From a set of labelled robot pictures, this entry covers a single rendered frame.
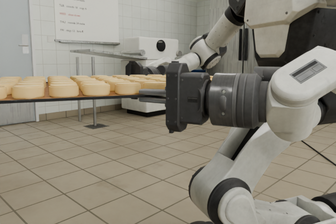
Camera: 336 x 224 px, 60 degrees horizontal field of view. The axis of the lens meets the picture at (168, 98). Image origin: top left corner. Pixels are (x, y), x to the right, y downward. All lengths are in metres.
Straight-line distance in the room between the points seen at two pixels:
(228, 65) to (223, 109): 4.54
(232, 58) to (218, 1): 1.01
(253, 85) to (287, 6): 0.46
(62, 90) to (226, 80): 0.27
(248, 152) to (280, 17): 0.39
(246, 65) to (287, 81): 4.38
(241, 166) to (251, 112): 0.45
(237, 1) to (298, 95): 0.76
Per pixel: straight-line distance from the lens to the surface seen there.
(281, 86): 0.43
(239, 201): 0.85
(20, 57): 4.40
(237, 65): 4.89
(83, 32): 4.76
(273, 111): 0.45
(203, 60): 1.24
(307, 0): 0.87
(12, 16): 4.41
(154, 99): 0.52
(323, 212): 1.22
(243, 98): 0.44
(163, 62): 1.15
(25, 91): 0.53
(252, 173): 0.91
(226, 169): 0.87
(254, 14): 0.98
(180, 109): 0.49
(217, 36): 1.22
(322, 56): 0.47
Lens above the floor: 0.86
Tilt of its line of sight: 7 degrees down
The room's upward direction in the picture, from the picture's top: straight up
